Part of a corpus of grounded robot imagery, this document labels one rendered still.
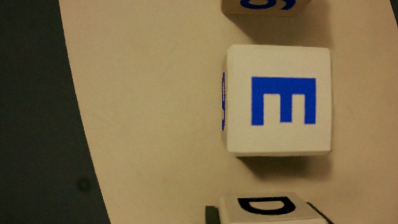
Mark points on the white letter block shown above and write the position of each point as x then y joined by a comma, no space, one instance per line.
277,100
266,208
263,7

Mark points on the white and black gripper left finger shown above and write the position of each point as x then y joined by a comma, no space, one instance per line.
212,215

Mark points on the beige mat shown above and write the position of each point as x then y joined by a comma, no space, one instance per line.
147,76

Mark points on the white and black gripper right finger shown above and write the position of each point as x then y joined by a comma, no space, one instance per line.
327,219

